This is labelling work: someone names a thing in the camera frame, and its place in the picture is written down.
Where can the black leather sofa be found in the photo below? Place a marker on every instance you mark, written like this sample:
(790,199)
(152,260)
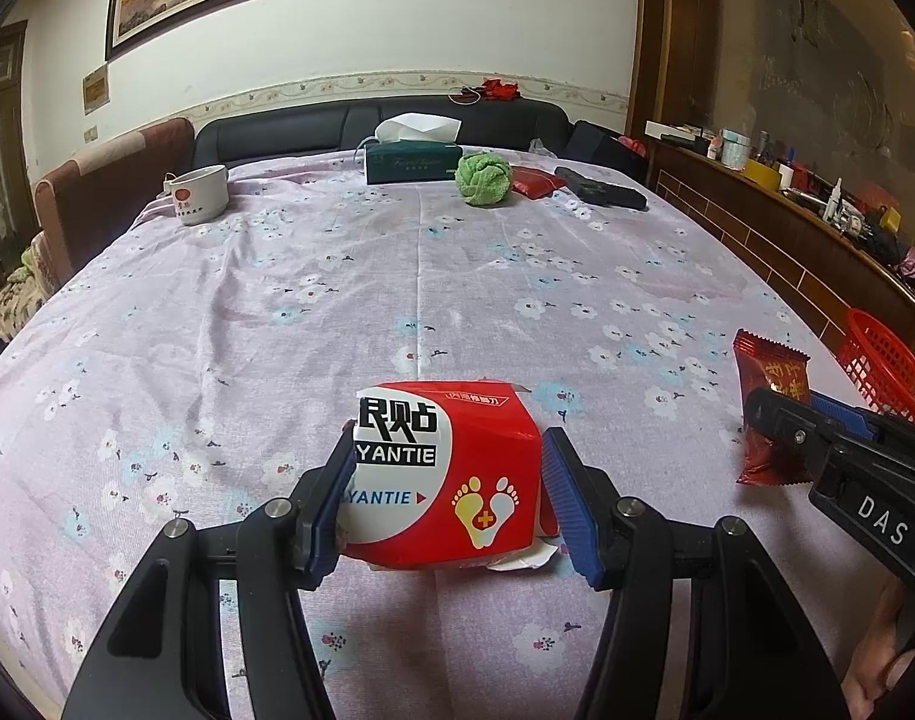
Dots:
(341,125)

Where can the red item on sofa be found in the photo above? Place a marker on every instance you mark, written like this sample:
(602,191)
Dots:
(491,90)

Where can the floral lilac tablecloth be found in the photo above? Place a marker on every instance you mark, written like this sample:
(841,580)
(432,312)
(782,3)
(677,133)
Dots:
(198,370)

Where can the red plastic trash basket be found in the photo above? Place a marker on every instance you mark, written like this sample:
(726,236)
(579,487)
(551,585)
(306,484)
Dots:
(879,364)

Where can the wooden brick-pattern counter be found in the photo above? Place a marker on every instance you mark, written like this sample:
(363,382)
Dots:
(815,270)

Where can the white mug red logo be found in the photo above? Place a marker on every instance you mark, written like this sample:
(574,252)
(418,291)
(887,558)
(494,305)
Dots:
(198,196)

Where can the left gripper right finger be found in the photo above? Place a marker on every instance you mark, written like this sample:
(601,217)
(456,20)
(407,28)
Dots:
(752,652)

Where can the green crumpled cloth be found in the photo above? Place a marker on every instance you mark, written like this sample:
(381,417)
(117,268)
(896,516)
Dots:
(483,179)

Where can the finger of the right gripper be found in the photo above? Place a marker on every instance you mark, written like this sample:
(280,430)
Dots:
(791,424)
(843,412)

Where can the person right hand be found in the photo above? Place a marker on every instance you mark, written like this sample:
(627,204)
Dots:
(876,666)

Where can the black pistol-shaped object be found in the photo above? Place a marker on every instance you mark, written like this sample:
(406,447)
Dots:
(597,193)

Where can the small wall plaque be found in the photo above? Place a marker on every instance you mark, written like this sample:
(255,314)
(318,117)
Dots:
(95,89)

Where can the dark green tissue box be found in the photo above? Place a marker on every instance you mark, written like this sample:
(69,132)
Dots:
(411,147)

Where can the dark red snack wrapper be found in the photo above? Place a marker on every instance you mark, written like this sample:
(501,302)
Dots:
(771,376)

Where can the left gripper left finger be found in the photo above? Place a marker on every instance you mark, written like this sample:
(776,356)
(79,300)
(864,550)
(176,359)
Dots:
(158,653)

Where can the red white foot-patch box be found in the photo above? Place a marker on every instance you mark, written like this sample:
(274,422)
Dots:
(447,475)

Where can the red flat pouch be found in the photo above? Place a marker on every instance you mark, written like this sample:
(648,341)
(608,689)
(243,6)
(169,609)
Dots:
(535,184)

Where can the brown armchair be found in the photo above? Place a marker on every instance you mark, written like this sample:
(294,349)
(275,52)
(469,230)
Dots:
(89,201)

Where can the wooden glass door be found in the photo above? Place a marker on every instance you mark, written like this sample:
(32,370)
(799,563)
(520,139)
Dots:
(18,222)

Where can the floral cushion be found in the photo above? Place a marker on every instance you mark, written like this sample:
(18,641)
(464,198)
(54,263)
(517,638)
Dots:
(27,288)

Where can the dark bag beside sofa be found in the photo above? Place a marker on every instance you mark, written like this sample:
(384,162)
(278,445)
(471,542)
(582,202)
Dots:
(592,144)

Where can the yellow container on counter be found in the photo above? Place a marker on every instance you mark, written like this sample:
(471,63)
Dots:
(762,175)

